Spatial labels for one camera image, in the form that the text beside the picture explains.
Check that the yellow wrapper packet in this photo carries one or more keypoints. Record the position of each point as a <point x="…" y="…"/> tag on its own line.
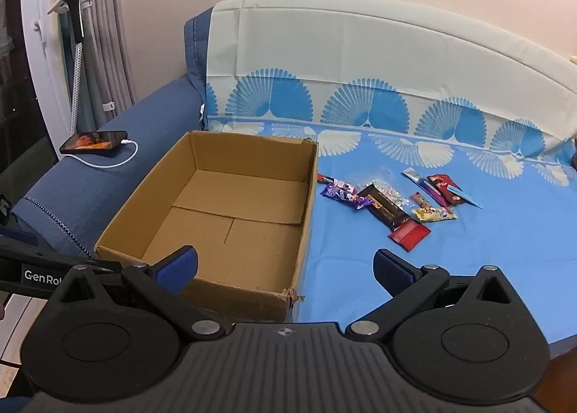
<point x="433" y="214"/>

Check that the dark red packet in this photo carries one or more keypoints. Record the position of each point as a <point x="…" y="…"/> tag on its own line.
<point x="444" y="183"/>

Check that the black smartphone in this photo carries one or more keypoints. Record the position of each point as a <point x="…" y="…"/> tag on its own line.
<point x="93" y="141"/>

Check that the black garment steamer head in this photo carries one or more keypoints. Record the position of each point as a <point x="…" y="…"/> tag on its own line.
<point x="67" y="3"/>

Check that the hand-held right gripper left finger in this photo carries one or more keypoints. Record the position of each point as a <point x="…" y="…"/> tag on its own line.
<point x="178" y="271"/>

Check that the white and purple long bar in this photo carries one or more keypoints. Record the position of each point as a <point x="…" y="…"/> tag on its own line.
<point x="421" y="181"/>

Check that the white curtain clip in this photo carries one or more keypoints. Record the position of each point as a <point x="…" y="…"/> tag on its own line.
<point x="108" y="105"/>

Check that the red-ended white snack bar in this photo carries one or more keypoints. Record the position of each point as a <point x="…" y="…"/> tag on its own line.
<point x="328" y="178"/>

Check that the wooden bed frame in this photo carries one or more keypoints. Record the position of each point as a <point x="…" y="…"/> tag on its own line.
<point x="563" y="377"/>

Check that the small orange bar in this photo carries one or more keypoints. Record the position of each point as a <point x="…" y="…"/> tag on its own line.
<point x="420" y="201"/>

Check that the thin blue wrapper packet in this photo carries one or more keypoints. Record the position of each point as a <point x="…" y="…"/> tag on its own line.
<point x="466" y="197"/>

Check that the dark blue stitched blanket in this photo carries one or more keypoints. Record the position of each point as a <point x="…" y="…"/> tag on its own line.
<point x="135" y="138"/>

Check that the blue fan print bedsheet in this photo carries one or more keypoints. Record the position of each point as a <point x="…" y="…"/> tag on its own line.
<point x="496" y="237"/>

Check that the white window frame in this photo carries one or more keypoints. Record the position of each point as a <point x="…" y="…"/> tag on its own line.
<point x="43" y="61"/>

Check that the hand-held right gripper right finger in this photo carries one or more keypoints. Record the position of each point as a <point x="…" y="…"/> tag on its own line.
<point x="394" y="273"/>

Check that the clear bag of candies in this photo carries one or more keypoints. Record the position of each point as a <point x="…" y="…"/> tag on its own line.
<point x="388" y="190"/>

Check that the purple wrapper packet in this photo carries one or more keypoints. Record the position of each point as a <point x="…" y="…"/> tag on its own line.
<point x="345" y="194"/>

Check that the brown cardboard box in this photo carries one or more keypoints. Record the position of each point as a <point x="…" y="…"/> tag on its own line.
<point x="243" y="196"/>

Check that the dark brown chocolate bar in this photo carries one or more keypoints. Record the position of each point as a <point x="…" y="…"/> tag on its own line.
<point x="385" y="210"/>

